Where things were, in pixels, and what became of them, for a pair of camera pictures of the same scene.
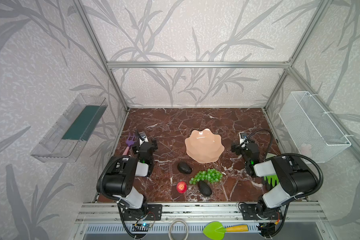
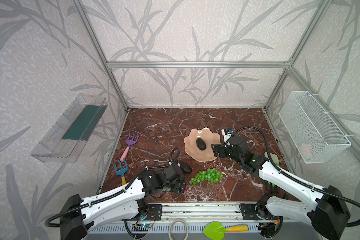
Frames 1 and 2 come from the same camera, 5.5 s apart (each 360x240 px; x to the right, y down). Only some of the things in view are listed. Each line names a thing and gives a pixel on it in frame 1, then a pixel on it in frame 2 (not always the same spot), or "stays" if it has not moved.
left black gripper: [145, 147] → [181, 184]
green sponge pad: [85, 123] stays
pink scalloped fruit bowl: [204, 146] stays
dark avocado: [204, 188] → [201, 144]
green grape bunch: [211, 175] stays
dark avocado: [184, 167] stays
